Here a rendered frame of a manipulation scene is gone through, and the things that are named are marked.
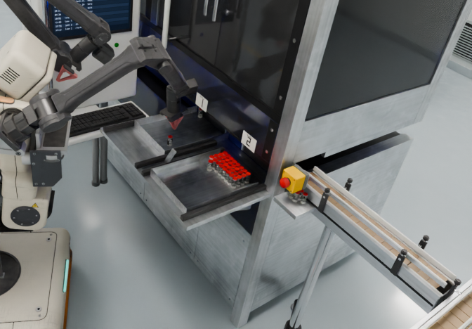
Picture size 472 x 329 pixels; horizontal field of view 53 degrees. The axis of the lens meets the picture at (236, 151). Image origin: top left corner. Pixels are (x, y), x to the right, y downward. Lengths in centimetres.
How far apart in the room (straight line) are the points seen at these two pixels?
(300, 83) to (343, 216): 53
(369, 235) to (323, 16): 79
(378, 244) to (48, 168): 120
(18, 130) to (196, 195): 68
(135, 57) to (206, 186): 67
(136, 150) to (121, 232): 97
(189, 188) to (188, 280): 93
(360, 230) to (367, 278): 123
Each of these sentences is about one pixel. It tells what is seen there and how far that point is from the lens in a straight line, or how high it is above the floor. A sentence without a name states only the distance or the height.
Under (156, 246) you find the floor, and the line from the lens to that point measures 285.
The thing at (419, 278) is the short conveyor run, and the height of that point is 93.
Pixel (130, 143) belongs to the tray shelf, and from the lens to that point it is 209.
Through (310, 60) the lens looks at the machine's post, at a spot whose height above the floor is 147.
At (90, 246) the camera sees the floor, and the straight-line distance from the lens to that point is 286.
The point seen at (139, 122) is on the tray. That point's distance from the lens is 220.
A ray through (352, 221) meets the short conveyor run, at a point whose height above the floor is 93.
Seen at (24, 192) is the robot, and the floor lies 84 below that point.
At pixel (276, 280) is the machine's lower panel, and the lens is 247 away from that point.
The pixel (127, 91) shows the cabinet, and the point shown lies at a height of 84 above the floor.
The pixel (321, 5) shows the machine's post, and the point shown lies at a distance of 157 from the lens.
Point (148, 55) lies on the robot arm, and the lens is 143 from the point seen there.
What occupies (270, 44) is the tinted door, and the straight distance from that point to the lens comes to 177.
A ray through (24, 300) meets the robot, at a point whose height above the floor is 28.
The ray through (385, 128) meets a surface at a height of 103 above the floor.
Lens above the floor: 207
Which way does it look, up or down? 34 degrees down
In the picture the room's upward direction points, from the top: 11 degrees clockwise
